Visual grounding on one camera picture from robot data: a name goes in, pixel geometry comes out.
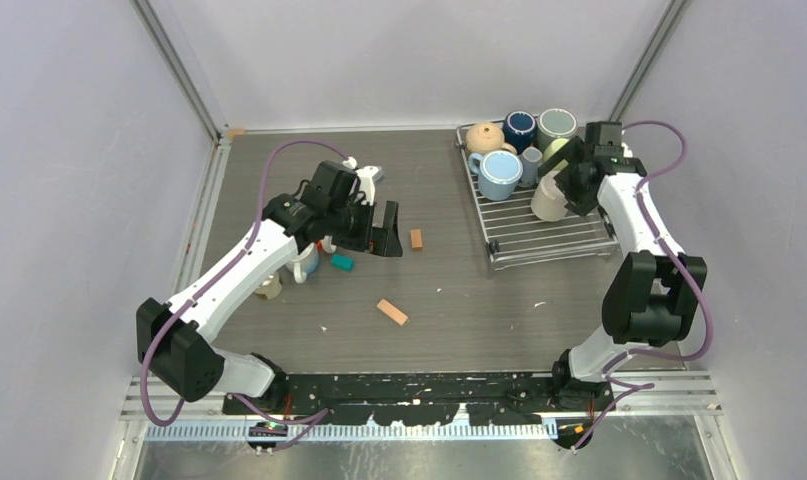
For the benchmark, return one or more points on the small grey blue mug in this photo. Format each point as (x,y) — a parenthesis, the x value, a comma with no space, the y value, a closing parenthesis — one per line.
(531,159)

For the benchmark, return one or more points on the light green mug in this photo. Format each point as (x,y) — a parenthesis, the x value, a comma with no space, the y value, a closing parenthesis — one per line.
(553,147)

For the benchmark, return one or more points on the teal block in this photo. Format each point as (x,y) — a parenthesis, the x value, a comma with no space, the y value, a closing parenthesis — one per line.
(342,262)

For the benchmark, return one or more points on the blue white gradient mug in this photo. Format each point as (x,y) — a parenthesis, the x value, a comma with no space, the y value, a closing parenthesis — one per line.
(304,264)

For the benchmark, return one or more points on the long light wooden block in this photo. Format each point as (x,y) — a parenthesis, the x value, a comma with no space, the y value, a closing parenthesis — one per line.
(392,312)

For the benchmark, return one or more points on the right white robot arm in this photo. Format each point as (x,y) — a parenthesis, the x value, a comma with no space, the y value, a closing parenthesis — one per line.
(655,293)

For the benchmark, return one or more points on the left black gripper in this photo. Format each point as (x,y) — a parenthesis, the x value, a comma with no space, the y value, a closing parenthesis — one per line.
(375,241)

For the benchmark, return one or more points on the beige brown cup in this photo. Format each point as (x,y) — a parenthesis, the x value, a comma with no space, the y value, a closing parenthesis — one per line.
(270,288)

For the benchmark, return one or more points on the wire dish rack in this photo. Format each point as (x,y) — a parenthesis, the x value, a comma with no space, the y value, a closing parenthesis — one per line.
(513,236)

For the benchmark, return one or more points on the grey patterned mug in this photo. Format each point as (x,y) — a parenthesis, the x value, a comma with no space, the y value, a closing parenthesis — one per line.
(552,124)

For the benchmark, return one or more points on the small brown wooden block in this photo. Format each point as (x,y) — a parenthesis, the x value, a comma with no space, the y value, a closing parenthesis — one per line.
(416,239)

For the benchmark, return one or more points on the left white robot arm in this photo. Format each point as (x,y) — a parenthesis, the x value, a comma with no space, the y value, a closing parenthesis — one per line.
(174,338)

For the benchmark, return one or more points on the light blue mug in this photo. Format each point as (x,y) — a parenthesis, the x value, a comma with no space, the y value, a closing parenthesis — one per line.
(498,173)

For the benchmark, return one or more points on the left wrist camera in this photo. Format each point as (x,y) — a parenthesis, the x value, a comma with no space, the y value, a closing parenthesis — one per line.
(368,177)

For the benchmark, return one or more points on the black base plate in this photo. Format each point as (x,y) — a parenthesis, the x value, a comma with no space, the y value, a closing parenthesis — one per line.
(422,399)

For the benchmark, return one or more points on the navy blue mug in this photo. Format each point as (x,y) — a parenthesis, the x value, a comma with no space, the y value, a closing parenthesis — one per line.
(519,129)

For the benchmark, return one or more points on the white fluted bowl cup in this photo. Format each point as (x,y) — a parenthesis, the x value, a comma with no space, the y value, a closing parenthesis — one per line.
(548,202)

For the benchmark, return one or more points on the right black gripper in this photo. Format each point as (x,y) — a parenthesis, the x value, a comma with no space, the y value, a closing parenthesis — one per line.
(571,152)

